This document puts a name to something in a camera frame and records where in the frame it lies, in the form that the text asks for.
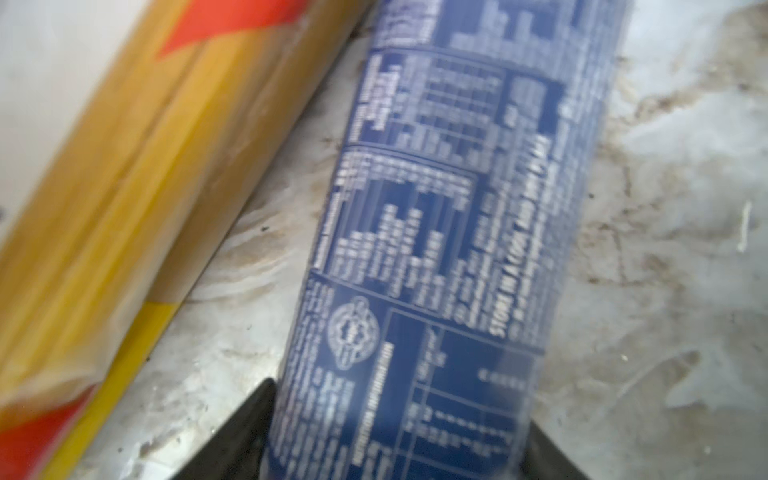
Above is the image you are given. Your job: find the red clear spaghetti bag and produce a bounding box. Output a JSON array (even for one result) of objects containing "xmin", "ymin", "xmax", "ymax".
[{"xmin": 1, "ymin": 1, "xmax": 369, "ymax": 479}]

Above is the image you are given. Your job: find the blue spaghetti box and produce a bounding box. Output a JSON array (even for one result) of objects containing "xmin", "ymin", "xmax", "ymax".
[{"xmin": 261, "ymin": 1, "xmax": 631, "ymax": 479}]

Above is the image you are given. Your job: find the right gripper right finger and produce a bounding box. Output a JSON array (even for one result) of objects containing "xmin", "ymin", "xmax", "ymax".
[{"xmin": 520, "ymin": 421, "xmax": 589, "ymax": 480}]

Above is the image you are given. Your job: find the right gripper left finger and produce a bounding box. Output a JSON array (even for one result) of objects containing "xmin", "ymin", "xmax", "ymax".
[{"xmin": 173, "ymin": 378, "xmax": 277, "ymax": 480}]

